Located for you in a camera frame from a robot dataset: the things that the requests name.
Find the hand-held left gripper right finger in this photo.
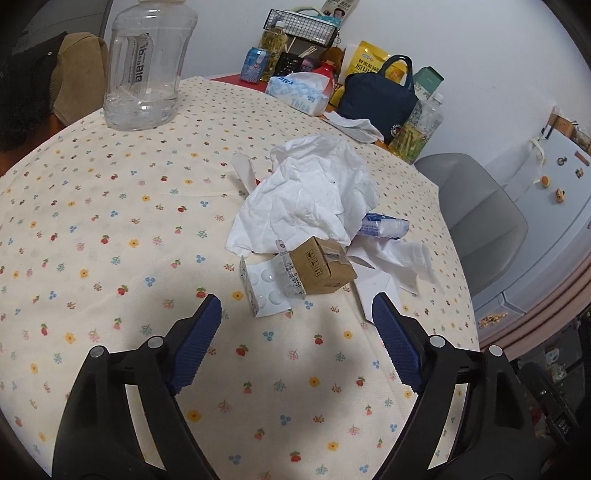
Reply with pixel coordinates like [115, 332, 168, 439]
[372, 292, 555, 480]

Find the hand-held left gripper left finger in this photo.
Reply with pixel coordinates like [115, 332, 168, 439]
[52, 294, 223, 480]

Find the white paper sheet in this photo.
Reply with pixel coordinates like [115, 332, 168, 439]
[353, 267, 403, 324]

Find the clear plastic blister pack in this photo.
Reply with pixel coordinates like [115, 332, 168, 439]
[238, 253, 311, 319]

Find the small cardboard box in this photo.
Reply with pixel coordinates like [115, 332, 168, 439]
[286, 235, 359, 296]

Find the blue white plastic wrapper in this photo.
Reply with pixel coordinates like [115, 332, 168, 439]
[359, 211, 410, 241]

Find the large white tissue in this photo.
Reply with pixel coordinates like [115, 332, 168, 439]
[225, 136, 380, 257]

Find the pink curtain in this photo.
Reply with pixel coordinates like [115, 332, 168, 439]
[475, 272, 591, 349]

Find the floral print tablecloth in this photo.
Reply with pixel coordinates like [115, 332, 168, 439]
[0, 74, 482, 480]

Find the grey chair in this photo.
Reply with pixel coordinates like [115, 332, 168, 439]
[412, 152, 530, 297]

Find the white refrigerator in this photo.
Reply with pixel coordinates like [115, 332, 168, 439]
[470, 124, 591, 316]

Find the clear bottle with yellow liquid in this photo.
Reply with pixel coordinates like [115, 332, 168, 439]
[387, 92, 445, 165]

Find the flat white tissue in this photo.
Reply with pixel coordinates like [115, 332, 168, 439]
[322, 111, 385, 145]

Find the navy lunch bag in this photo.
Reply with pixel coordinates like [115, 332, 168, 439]
[338, 54, 420, 147]

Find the green carton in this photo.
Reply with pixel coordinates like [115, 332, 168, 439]
[412, 66, 445, 101]

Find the brown box on refrigerator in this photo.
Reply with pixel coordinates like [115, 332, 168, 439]
[544, 111, 591, 155]

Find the blue white tissue pack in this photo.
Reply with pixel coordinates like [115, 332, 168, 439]
[265, 72, 334, 117]

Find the red bottle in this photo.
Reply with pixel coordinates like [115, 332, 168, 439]
[314, 62, 341, 89]

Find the large clear water bottle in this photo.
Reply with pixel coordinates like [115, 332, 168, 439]
[102, 0, 198, 133]

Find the yellow snack bag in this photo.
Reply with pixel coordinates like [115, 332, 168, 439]
[353, 41, 394, 77]

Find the blue soda can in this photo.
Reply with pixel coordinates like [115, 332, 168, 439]
[242, 46, 271, 84]

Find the brown plush toy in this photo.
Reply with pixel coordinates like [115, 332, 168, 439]
[320, 46, 345, 71]

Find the black utensil holder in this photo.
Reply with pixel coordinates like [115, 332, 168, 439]
[276, 52, 320, 77]

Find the black cloth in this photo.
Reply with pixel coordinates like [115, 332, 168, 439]
[0, 33, 62, 154]

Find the tan chair backrest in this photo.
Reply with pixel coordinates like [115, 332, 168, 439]
[50, 32, 110, 126]

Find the yellow oil bottle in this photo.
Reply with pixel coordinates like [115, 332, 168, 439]
[259, 20, 290, 77]

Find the cream strap hook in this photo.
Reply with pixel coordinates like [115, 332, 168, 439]
[529, 137, 548, 167]

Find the black wire basket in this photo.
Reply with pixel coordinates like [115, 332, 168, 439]
[265, 9, 339, 48]

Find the wall poster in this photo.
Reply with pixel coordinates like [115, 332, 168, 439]
[320, 0, 362, 22]

